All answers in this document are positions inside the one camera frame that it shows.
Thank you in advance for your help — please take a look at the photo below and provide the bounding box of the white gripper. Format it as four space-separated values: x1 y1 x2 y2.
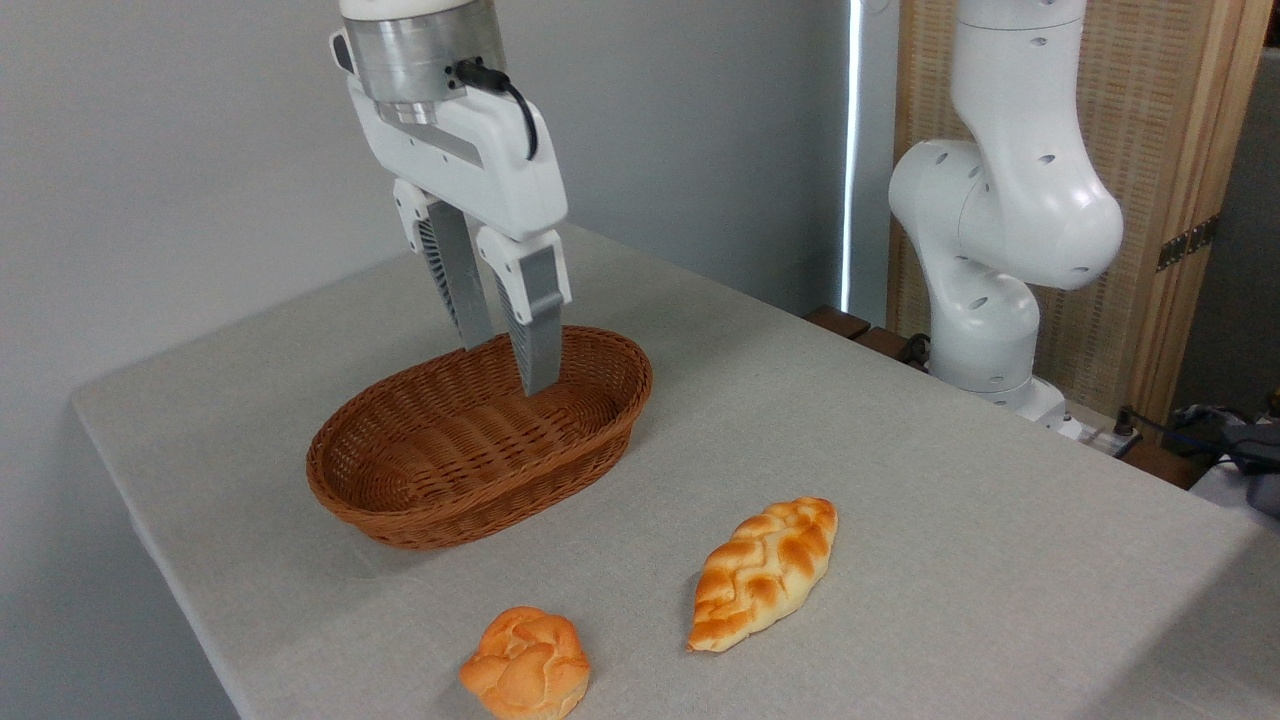
330 30 573 397

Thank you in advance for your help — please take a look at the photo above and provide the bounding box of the long braided bread loaf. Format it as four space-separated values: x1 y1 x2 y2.
686 497 839 654

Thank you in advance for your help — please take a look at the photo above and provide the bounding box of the round knotted bread roll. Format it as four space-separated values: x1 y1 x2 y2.
459 606 591 720

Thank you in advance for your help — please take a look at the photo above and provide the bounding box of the brown wicker oval basket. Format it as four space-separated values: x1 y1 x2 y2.
306 325 654 551

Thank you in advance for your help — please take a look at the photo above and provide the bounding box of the bright vertical light strip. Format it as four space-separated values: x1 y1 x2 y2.
840 0 863 313

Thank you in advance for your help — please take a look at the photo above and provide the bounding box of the grey tablecloth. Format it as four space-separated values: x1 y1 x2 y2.
72 225 1280 720

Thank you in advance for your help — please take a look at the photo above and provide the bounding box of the wooden rattan folding screen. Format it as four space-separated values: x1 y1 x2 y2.
887 0 1276 426

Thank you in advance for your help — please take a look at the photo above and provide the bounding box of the metal screen hinge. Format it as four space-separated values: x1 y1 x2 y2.
1157 215 1221 273

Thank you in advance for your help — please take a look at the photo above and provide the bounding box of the dark grey bag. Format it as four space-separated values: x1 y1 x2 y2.
1165 400 1280 516

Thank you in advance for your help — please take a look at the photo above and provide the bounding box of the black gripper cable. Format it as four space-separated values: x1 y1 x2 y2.
455 60 541 161

